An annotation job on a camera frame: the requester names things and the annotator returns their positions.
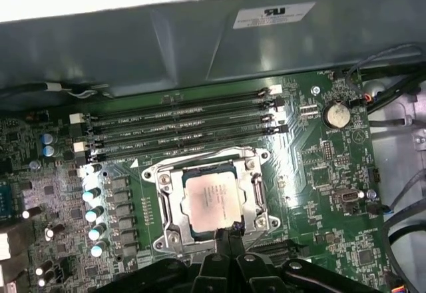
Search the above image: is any silver green-edged CPU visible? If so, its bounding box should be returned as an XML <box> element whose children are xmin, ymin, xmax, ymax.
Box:
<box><xmin>181</xmin><ymin>166</ymin><xmax>247</xmax><ymax>237</ymax></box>

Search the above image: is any CPU socket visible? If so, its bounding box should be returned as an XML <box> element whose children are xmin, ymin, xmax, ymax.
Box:
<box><xmin>141</xmin><ymin>146</ymin><xmax>282</xmax><ymax>257</ymax></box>

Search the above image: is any thick black cable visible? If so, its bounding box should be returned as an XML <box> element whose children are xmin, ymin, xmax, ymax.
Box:
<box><xmin>381</xmin><ymin>218</ymin><xmax>426</xmax><ymax>293</ymax></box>

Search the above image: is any internal USB port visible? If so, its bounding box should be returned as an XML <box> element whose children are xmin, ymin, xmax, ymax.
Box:
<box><xmin>332</xmin><ymin>188</ymin><xmax>363</xmax><ymax>206</ymax></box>

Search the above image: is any black white-sleeved wire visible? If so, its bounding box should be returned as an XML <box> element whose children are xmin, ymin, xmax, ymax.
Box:
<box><xmin>43</xmin><ymin>81</ymin><xmax>110</xmax><ymax>100</ymax></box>

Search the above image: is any metal socket cover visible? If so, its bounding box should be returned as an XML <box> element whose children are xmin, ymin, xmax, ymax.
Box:
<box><xmin>164</xmin><ymin>159</ymin><xmax>267</xmax><ymax>246</ymax></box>

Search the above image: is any grey square inductor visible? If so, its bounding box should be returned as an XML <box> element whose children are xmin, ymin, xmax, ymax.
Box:
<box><xmin>112</xmin><ymin>192</ymin><xmax>131</xmax><ymax>210</ymax></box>
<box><xmin>111</xmin><ymin>176</ymin><xmax>130</xmax><ymax>191</ymax></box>
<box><xmin>116</xmin><ymin>212</ymin><xmax>134</xmax><ymax>229</ymax></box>
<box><xmin>119</xmin><ymin>231</ymin><xmax>138</xmax><ymax>246</ymax></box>
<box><xmin>122</xmin><ymin>245</ymin><xmax>140</xmax><ymax>259</ymax></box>

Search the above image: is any green motherboard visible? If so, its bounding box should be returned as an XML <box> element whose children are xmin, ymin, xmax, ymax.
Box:
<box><xmin>0</xmin><ymin>73</ymin><xmax>390</xmax><ymax>293</ymax></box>

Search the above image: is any blue rear port connector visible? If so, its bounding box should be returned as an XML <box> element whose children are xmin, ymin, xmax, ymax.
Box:
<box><xmin>0</xmin><ymin>184</ymin><xmax>15</xmax><ymax>214</ymax></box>

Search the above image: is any coin cell battery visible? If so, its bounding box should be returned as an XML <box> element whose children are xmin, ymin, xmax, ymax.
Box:
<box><xmin>323</xmin><ymin>101</ymin><xmax>351</xmax><ymax>129</ymax></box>

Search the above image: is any black PC case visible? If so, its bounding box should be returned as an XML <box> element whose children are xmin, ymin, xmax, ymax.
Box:
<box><xmin>0</xmin><ymin>0</ymin><xmax>426</xmax><ymax>293</ymax></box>

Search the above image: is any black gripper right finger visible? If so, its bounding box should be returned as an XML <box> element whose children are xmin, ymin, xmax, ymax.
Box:
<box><xmin>232</xmin><ymin>221</ymin><xmax>377</xmax><ymax>293</ymax></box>

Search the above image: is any white case wall label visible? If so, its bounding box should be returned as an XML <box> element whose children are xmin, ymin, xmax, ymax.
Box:
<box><xmin>232</xmin><ymin>1</ymin><xmax>317</xmax><ymax>30</ymax></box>

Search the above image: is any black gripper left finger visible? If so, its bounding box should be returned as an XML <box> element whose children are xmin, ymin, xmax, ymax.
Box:
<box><xmin>96</xmin><ymin>228</ymin><xmax>233</xmax><ymax>293</ymax></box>

